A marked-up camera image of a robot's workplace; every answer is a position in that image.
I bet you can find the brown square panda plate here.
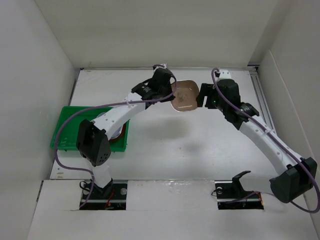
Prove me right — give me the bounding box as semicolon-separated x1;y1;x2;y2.
171;79;200;112

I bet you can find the red round plate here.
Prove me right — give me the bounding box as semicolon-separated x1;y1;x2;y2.
109;124;126;142

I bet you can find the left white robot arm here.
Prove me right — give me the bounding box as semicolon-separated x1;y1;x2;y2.
76;65;176;199

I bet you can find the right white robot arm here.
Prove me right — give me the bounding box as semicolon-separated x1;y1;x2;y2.
196;79;320;203

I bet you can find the green plastic bin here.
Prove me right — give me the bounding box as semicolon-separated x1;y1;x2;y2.
50;106;130;152

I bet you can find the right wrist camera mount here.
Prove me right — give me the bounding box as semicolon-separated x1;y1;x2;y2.
214;69;232;81

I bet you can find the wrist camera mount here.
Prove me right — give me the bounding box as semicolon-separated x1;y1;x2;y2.
214;69;232;81
154;63;168;69

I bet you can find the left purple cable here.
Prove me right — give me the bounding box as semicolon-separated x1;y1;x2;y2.
54;64;179;208

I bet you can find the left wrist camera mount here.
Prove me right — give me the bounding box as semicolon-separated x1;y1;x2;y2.
154;63;168;69

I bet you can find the aluminium rail right side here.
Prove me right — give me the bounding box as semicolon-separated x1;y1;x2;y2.
247;64;276;133

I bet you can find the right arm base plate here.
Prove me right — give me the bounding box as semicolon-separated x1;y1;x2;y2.
211;170;264;210

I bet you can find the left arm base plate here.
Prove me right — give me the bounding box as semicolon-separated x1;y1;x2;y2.
79;181;128;211

